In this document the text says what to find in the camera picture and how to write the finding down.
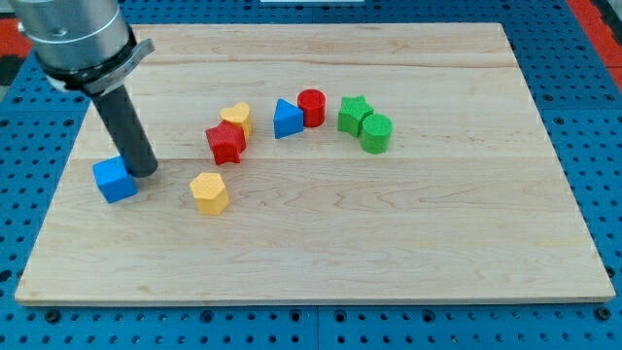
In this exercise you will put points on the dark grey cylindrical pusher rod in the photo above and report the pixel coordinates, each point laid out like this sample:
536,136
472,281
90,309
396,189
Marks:
120,118

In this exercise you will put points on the blue cube block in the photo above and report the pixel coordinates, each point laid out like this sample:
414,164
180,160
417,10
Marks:
113,180

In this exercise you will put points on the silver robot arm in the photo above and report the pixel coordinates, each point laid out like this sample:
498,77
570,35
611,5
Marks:
87,45

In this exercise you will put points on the light wooden board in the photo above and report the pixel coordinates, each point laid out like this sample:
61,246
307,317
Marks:
469,204

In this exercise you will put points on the red star block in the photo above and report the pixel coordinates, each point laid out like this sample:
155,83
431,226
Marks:
227,142

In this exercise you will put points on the yellow heart block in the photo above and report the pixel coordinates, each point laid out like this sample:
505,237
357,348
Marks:
240,115

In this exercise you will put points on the yellow hexagon block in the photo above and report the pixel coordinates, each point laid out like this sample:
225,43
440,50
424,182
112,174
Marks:
209,193

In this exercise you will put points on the blue triangle block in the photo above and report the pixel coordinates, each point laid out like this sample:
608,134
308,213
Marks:
287,119

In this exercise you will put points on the red cylinder block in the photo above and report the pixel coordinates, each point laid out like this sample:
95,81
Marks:
312,102

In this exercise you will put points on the green star block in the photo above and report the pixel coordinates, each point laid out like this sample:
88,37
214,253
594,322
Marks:
353,110

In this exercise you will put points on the green cylinder block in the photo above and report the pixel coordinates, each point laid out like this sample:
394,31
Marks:
376,133

